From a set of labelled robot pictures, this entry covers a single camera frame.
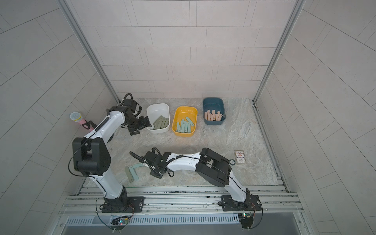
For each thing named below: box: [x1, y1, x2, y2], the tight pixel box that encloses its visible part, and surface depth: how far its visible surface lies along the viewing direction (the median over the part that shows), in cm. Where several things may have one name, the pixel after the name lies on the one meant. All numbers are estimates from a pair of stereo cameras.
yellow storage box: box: [171, 106, 198, 138], surface depth 106 cm
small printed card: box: [234, 149, 247, 166], surface depth 88 cm
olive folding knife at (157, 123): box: [153, 115, 164, 130], surface depth 104 cm
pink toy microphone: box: [70, 111, 94, 132], surface depth 79 cm
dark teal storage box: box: [202, 96, 226, 126], surface depth 113 cm
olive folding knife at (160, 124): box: [157, 118, 165, 130], surface depth 102 cm
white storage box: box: [146, 103, 171, 134], surface depth 107 cm
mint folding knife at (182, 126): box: [180, 118, 186, 133], surface depth 101 cm
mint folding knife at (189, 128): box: [187, 121, 192, 134], surface depth 101 cm
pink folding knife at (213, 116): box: [210, 109, 216, 122], surface depth 107 cm
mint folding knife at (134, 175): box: [128, 165, 140, 181], surface depth 82 cm
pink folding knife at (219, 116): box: [217, 110, 223, 122], surface depth 107 cm
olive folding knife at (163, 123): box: [160, 117, 167, 130], surface depth 103 cm
